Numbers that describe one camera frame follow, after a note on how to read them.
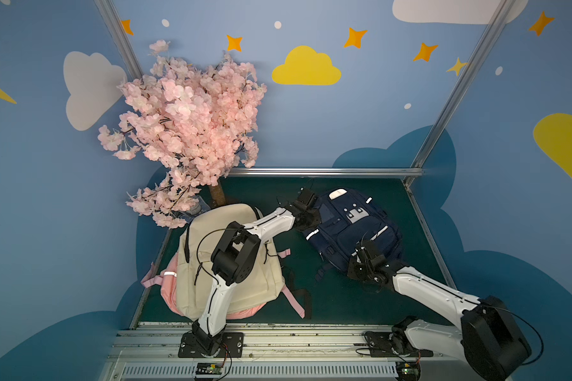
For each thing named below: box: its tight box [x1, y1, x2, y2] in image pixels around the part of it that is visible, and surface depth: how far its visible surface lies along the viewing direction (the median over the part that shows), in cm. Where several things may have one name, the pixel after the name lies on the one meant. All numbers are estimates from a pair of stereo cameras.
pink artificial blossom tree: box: [97, 39, 267, 228], surface depth 72 cm
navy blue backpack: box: [305, 188, 404, 271], surface depth 99 cm
